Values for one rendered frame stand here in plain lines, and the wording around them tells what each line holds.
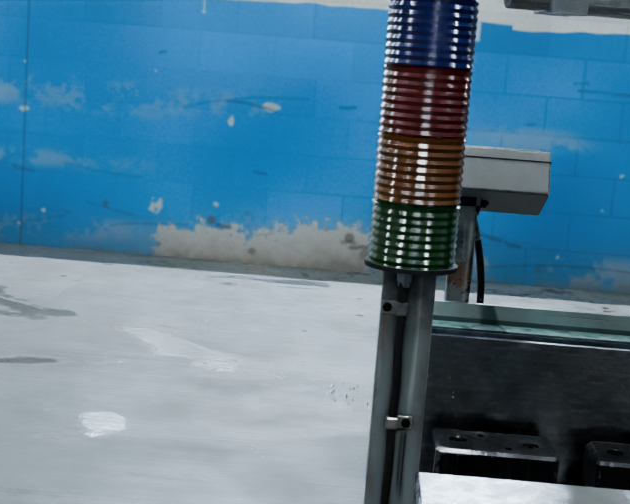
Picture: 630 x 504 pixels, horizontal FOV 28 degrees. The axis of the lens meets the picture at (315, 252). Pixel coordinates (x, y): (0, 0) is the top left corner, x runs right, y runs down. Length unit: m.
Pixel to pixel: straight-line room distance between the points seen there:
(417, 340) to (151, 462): 0.36
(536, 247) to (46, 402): 5.54
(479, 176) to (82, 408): 0.48
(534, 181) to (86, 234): 5.56
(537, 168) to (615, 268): 5.45
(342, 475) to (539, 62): 5.59
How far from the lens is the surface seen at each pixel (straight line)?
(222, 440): 1.20
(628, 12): 1.14
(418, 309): 0.85
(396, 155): 0.82
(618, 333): 1.26
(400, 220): 0.83
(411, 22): 0.82
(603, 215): 6.74
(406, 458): 0.88
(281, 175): 6.62
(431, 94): 0.82
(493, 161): 1.35
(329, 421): 1.28
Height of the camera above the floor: 1.17
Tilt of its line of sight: 9 degrees down
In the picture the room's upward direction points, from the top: 4 degrees clockwise
